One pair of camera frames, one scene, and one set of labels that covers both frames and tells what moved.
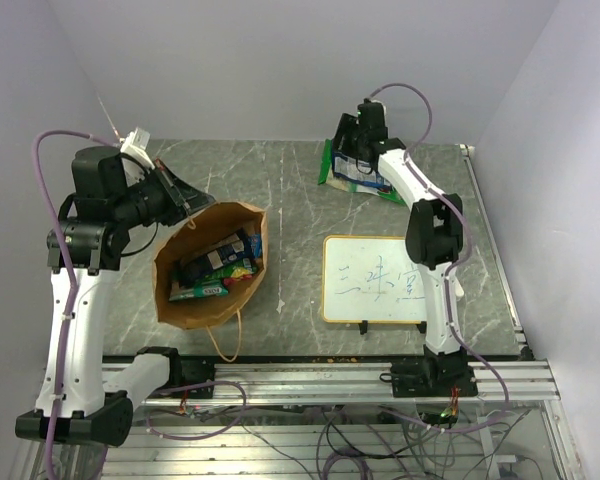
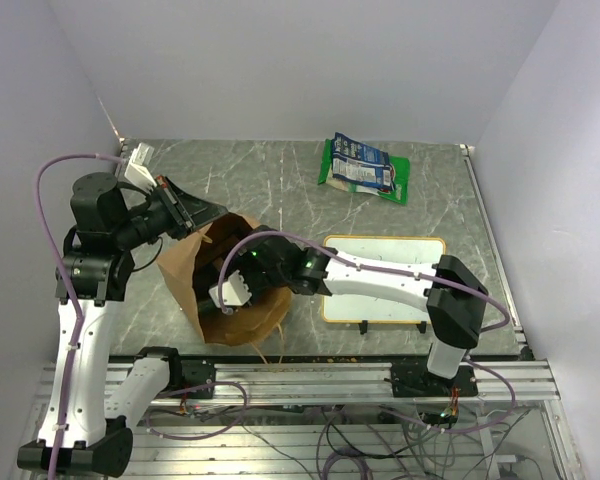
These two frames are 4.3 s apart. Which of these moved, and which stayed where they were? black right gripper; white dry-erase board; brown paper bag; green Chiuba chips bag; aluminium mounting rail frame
Moved: brown paper bag; black right gripper
Stayed: aluminium mounting rail frame; white dry-erase board; green Chiuba chips bag
